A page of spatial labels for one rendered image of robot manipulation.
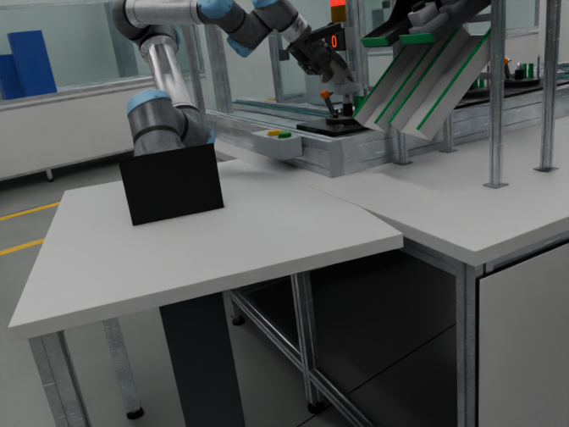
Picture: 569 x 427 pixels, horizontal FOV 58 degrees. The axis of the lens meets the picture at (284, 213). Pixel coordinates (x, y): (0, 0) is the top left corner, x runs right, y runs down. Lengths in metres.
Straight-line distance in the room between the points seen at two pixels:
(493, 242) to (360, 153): 0.59
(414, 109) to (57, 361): 0.93
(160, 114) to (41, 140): 5.01
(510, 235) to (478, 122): 0.79
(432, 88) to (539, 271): 0.50
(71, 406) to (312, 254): 0.50
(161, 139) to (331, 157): 0.45
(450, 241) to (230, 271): 0.40
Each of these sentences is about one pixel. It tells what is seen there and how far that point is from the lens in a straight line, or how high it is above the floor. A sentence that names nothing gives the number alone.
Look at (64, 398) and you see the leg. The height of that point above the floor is 0.69.
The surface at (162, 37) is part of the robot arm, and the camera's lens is 1.68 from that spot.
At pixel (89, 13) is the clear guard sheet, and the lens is 6.51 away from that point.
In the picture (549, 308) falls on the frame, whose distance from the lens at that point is 1.15.
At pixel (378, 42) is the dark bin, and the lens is 1.31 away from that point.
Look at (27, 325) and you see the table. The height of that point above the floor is 0.85.
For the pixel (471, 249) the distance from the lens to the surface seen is 0.94.
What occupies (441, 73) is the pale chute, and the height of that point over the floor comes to 1.11.
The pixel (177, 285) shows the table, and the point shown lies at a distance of 0.91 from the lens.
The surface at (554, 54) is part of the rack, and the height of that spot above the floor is 1.13.
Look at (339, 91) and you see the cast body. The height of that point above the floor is 1.07.
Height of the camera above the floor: 1.24
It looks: 19 degrees down
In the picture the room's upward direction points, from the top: 7 degrees counter-clockwise
